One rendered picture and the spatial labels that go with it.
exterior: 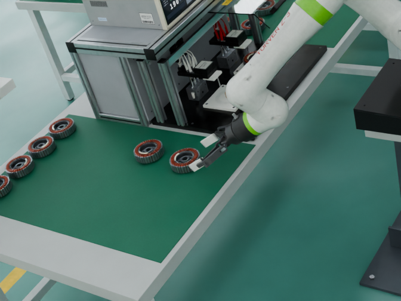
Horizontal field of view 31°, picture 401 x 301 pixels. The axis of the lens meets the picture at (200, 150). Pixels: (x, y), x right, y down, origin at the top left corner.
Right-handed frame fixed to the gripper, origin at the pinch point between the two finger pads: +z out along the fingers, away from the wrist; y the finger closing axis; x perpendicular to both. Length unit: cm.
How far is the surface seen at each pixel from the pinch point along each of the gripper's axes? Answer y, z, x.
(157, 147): -6.1, 17.0, -8.6
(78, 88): -178, 186, -17
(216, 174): 4.6, -3.3, 7.6
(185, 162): 0.7, 6.4, -0.8
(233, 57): -66, 5, -3
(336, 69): -153, 18, 61
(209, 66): -39.6, -1.4, -13.2
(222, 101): -36.0, 2.7, 0.4
